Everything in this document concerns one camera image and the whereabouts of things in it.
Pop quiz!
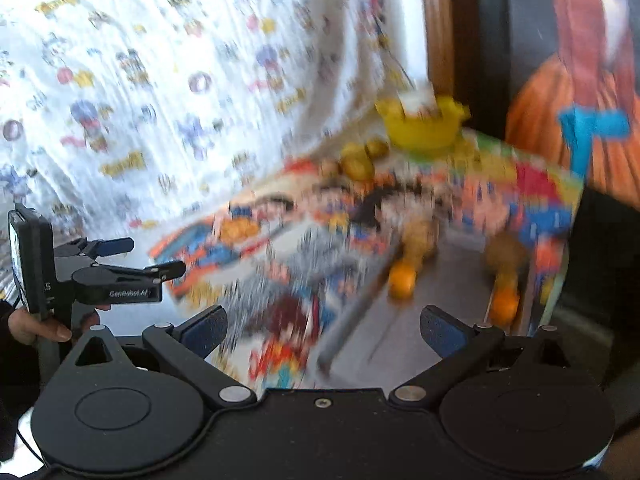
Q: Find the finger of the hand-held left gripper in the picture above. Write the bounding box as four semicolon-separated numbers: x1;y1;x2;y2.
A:
94;260;187;287
54;237;135;268

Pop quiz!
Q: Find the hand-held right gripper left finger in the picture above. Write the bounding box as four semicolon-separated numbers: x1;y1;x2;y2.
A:
65;305;257;409

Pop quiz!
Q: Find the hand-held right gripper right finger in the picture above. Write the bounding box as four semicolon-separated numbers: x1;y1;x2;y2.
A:
390;305;583;408

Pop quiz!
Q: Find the metal tray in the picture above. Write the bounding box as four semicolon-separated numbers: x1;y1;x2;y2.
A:
317;232;543;378

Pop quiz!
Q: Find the small orange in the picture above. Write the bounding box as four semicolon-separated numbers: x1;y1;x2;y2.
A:
489;287;521;326
387;260;418;301

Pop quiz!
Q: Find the small brown fruit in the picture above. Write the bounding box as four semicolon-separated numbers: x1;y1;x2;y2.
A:
482;235;528;276

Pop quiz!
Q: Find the yellow plastic bowl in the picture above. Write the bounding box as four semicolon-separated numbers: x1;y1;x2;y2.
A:
375;96;471;151

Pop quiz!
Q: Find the person's left forearm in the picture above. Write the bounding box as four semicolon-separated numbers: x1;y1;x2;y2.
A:
0;300;46;461

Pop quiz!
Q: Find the person's left hand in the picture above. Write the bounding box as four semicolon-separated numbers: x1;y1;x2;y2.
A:
9;305;102;345

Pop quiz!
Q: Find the colourful comic poster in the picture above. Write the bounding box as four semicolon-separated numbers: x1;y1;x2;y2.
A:
285;130;586;341

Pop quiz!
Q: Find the black box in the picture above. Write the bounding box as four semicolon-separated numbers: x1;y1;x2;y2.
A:
550;185;640;401

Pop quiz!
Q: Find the white cartoon printed blanket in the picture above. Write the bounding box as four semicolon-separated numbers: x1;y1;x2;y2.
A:
0;0;401;241

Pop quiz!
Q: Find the white jar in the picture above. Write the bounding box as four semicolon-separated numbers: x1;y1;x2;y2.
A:
397;82;436;116

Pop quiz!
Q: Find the black door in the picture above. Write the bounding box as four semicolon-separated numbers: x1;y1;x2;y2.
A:
447;0;640;201

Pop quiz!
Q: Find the wall poster with orange dress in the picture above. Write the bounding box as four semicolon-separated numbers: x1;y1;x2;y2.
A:
505;0;640;196

